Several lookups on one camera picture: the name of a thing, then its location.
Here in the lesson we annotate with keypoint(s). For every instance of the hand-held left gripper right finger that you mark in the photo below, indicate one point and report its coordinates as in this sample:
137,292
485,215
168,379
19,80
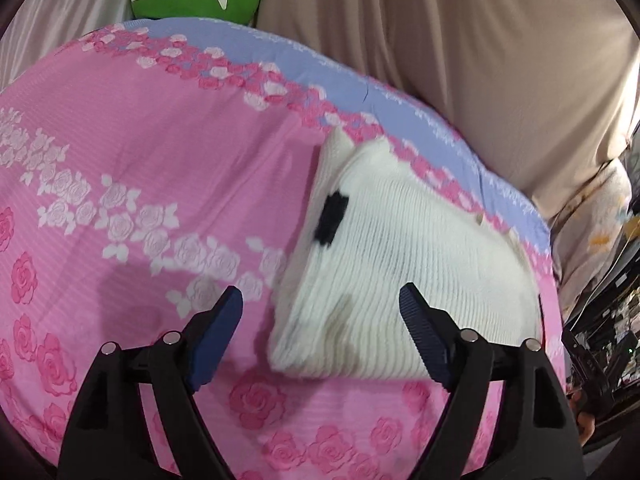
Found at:
425,330

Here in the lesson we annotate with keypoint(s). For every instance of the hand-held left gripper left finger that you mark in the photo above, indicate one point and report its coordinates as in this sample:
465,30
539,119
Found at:
215,340

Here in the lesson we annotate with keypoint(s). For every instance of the white red navy knit sweater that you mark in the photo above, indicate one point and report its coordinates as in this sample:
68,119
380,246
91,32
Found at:
400,240

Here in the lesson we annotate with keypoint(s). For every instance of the person's right hand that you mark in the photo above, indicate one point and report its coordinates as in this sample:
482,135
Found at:
586,420

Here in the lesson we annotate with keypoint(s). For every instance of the cluttered dark shelf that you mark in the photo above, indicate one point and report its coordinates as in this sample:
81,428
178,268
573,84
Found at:
625,310

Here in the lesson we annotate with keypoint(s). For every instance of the pale floral cloth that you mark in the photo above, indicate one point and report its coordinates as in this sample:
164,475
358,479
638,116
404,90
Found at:
585,230

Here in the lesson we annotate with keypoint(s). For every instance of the pink floral blanket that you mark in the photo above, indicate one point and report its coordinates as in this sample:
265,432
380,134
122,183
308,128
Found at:
125,135

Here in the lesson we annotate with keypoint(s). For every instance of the beige cloth backdrop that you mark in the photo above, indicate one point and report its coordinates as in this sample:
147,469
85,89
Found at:
450,60

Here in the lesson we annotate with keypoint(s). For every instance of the white curtain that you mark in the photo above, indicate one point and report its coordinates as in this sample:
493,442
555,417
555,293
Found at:
60,5

